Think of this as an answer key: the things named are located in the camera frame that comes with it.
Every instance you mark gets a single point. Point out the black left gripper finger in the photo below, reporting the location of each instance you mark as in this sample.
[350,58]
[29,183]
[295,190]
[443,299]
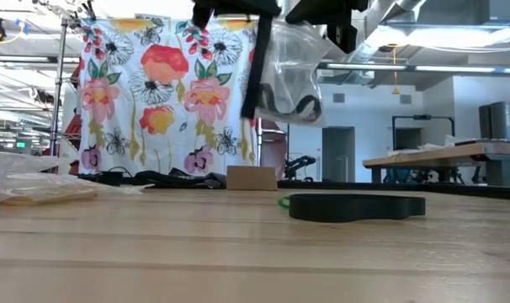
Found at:
[246,7]

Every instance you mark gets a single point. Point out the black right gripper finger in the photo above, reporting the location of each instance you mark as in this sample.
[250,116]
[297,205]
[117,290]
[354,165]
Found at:
[314,12]

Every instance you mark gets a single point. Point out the wide black rubber band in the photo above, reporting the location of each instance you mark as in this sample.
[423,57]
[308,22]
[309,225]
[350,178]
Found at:
[314,103]
[259,63]
[356,208]

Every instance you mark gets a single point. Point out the green rubber band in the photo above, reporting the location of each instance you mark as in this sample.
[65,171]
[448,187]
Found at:
[283,203]

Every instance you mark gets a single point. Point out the ceiling light strip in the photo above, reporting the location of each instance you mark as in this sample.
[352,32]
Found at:
[453,68]
[364,66]

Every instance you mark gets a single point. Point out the floral print curtain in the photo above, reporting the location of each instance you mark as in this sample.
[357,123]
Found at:
[154,84]

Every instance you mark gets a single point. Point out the black light stand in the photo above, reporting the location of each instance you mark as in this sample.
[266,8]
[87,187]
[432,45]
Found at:
[288,147]

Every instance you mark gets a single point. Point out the double door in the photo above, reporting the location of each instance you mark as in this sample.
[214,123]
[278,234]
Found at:
[339,155]

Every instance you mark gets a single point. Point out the pale pink cloth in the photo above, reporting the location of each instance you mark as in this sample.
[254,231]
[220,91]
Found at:
[274,155]

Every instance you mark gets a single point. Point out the wooden top workbench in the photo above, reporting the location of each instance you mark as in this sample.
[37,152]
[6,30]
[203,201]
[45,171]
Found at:
[427,159]

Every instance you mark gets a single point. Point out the brown cardboard box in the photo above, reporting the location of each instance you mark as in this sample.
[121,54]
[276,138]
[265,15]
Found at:
[251,177]

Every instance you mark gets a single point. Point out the black work gloves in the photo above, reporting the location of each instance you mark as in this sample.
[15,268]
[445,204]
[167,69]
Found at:
[175,179]

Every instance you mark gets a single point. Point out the grey cylinder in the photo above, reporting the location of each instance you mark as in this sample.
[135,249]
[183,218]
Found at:
[485,122]
[501,122]

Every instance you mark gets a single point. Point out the green sign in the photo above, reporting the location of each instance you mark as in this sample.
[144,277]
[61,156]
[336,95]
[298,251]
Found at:
[21,144]

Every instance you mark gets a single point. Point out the black metal stand frame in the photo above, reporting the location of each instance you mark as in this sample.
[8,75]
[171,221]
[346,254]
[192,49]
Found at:
[423,116]

